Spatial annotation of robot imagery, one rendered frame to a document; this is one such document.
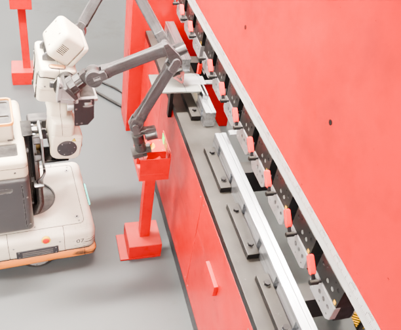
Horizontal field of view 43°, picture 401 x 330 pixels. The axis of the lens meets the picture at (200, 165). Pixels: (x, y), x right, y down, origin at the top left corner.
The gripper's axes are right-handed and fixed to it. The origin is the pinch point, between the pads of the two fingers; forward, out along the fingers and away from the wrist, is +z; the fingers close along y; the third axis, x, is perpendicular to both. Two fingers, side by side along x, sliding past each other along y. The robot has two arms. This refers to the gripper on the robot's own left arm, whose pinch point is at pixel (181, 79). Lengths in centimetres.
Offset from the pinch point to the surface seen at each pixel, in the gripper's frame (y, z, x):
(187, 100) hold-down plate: -5.2, 11.4, 1.7
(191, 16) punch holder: 17.7, -22.9, -19.4
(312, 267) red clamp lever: -153, -22, -18
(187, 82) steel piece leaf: -1.3, 2.8, -2.8
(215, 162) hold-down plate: -59, 12, 0
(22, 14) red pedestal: 160, -4, 97
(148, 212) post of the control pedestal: -36, 51, 49
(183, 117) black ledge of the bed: -17.0, 11.9, 7.2
